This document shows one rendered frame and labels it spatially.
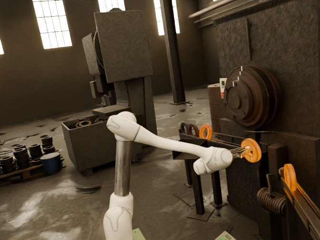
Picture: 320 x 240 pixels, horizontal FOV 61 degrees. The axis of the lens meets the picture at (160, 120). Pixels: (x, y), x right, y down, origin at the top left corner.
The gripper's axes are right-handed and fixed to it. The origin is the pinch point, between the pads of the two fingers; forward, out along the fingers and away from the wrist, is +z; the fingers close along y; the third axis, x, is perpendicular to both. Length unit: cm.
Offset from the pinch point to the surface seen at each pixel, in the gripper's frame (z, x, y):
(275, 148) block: 18.3, -5.5, 2.7
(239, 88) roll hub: 11.8, 35.6, -17.9
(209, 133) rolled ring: 23, -13, -86
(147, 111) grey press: 40, -22, -312
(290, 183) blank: -0.1, -13.6, 30.0
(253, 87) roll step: 16.9, 35.6, -10.4
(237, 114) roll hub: 11.3, 16.5, -23.2
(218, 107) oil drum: 159, -42, -271
